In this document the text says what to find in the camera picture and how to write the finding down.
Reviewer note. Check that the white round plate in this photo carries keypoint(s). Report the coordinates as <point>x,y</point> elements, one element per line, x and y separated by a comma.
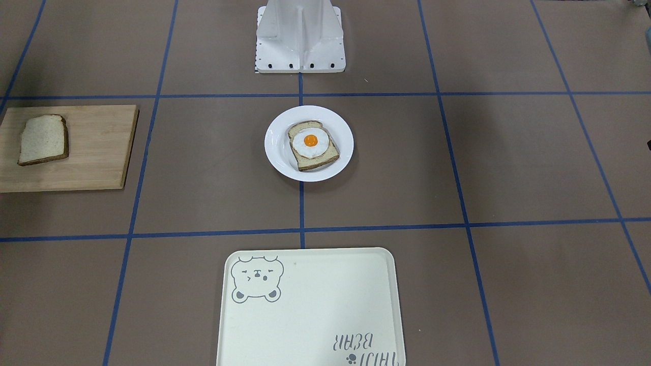
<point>278,147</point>

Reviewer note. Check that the bread slice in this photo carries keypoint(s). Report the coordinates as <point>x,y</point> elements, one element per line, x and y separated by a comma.
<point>330,155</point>
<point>44,139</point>

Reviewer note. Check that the fried egg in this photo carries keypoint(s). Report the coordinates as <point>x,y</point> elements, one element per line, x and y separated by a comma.
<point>310,142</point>

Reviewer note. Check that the cream bear serving tray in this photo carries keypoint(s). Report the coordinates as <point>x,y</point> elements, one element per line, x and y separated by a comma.
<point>311,307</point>

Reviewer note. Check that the wooden cutting board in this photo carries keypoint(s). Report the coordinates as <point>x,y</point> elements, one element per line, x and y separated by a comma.
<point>100,140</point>

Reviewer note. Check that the white metal camera stand base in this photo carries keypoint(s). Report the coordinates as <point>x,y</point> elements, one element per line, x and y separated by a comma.
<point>299,37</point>

